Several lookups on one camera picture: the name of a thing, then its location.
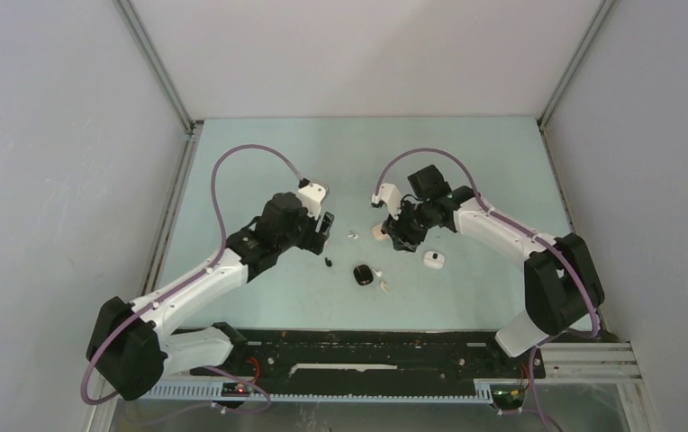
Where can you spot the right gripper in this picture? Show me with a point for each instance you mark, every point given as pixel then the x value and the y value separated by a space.
pixel 402 238

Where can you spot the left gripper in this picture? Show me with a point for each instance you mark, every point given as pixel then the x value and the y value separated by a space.
pixel 316 238

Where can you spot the beige earbud charging case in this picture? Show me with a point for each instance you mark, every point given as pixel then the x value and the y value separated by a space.
pixel 379 233

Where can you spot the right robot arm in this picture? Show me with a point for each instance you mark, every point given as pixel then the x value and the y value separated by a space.
pixel 561 283

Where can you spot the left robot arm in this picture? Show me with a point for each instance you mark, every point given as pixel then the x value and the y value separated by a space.
pixel 136 343

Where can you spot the white earbud charging case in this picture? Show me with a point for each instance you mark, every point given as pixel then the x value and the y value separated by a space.
pixel 434 260

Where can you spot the black earbud charging case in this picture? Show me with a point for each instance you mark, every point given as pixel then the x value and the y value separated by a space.
pixel 363 275

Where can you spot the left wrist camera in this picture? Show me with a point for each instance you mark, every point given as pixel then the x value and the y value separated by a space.
pixel 312 196

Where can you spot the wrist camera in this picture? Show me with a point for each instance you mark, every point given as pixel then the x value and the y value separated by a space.
pixel 388 195
pixel 312 196

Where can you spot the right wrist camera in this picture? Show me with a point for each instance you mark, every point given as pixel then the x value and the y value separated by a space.
pixel 388 195

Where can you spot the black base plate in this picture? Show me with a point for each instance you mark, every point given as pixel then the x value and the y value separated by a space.
pixel 388 364

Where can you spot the aluminium frame rail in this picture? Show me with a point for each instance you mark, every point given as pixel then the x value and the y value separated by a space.
pixel 594 363

